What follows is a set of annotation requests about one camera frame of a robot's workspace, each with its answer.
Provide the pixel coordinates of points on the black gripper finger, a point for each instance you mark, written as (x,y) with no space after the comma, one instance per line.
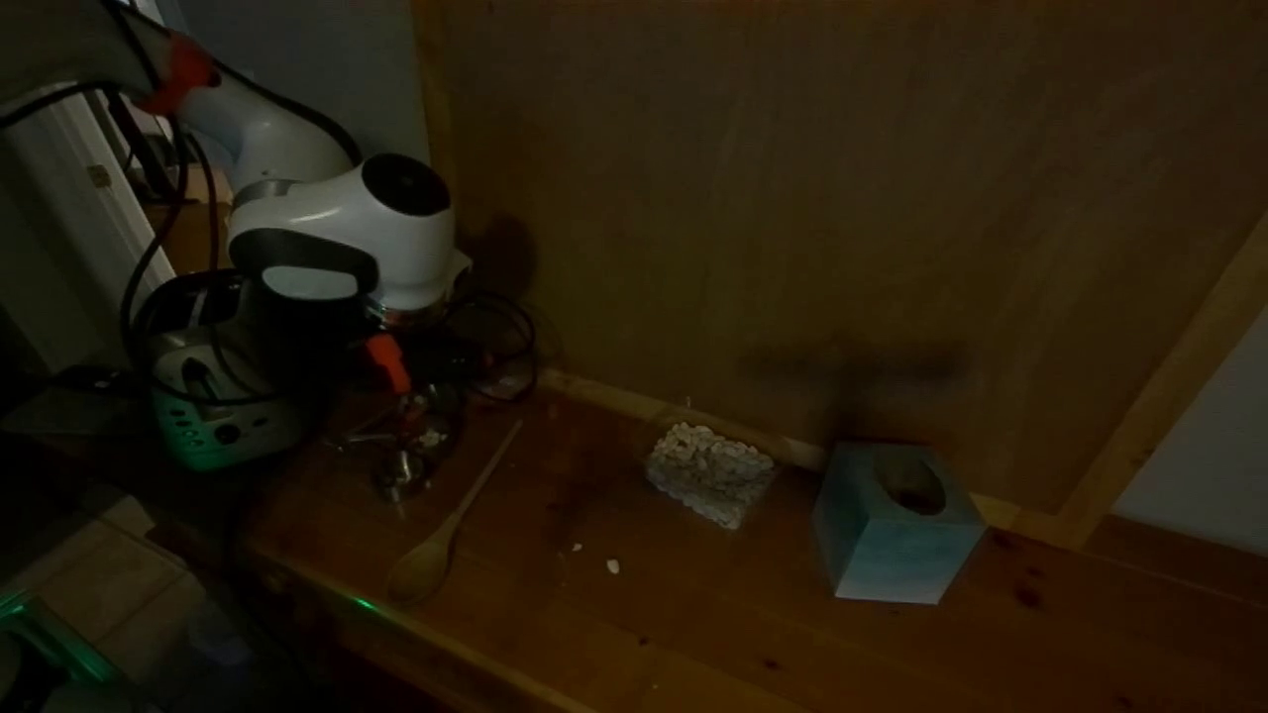
(403,475)
(440,435)

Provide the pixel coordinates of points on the light blue box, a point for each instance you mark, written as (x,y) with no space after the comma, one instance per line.
(895,524)

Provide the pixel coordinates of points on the white bumpy tray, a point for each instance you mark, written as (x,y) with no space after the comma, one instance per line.
(711,475)

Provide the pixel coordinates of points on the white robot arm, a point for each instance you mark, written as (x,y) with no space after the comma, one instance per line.
(302,184)

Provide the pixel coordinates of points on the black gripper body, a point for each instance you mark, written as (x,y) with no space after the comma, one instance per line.
(331,343)

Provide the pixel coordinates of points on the wooden back panel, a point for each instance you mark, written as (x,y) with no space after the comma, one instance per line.
(857,201)

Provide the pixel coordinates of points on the white petal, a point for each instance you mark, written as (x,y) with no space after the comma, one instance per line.
(610,564)
(574,545)

